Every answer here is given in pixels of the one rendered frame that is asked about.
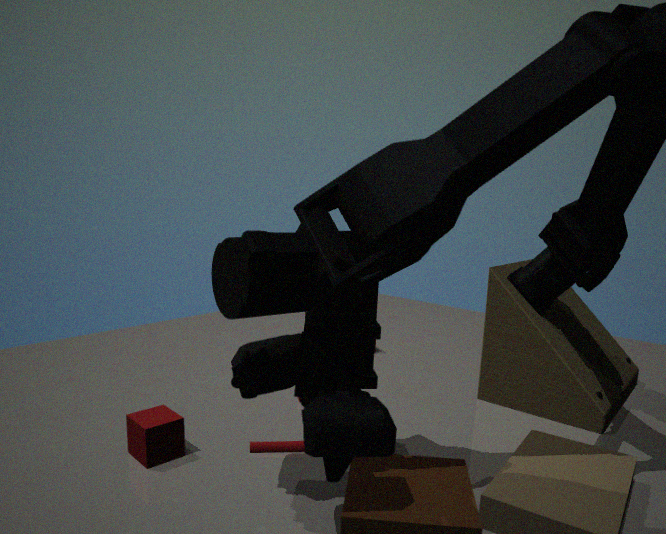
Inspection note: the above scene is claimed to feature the dark red long bar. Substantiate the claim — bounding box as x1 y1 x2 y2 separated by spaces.
250 441 305 453

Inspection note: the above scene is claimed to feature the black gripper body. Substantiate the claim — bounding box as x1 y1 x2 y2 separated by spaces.
303 308 397 457

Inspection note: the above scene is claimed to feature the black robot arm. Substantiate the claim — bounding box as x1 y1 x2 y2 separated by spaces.
212 2 666 399

